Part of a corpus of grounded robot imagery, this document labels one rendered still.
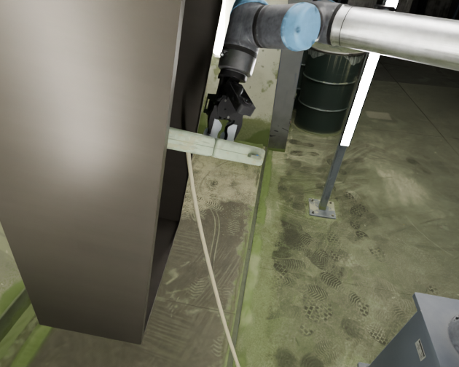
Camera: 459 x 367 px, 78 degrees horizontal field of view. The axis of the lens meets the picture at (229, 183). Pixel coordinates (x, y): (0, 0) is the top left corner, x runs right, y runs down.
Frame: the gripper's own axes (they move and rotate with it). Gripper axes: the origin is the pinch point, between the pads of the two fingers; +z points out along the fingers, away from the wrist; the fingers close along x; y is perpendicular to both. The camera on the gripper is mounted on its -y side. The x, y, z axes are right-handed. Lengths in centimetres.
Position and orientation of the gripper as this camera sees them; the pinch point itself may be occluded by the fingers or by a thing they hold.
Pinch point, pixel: (218, 151)
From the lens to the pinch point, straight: 75.4
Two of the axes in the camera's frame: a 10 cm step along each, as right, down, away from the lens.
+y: -4.7, -3.0, 8.3
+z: -2.6, 9.5, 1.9
